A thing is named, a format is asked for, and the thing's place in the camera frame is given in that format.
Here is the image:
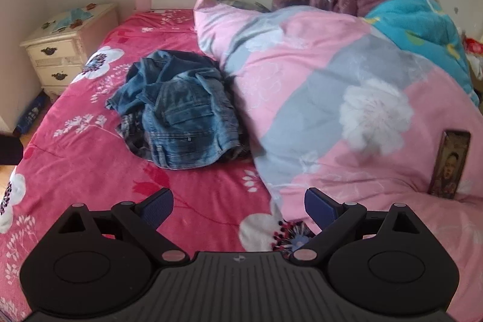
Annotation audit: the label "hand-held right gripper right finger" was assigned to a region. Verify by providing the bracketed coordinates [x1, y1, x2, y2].
[289, 188, 420, 268]

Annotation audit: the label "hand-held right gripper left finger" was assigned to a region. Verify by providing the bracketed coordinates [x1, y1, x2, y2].
[56, 188, 191, 268]

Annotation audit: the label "blue denim jeans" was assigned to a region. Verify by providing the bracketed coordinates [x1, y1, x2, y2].
[106, 49, 250, 170]

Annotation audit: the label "blue box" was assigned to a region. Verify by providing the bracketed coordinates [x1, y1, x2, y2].
[13, 92, 50, 138]

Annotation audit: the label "red floral blanket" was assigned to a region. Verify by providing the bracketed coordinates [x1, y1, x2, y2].
[0, 9, 314, 322]

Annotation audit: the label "dark plaid garment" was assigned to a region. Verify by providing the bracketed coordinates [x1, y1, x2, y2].
[115, 111, 251, 162]

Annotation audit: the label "cream nightstand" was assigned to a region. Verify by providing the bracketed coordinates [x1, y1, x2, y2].
[20, 2, 120, 96]

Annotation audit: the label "smartphone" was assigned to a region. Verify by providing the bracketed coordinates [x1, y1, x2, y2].
[428, 129, 472, 200]

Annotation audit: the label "blue cloth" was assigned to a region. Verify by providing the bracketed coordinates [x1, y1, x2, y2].
[51, 7, 93, 32]

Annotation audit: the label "blue fleece blanket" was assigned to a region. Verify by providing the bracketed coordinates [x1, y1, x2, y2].
[364, 0, 480, 106]

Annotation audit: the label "red white plastic bag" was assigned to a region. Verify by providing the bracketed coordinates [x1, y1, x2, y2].
[463, 37, 483, 79]

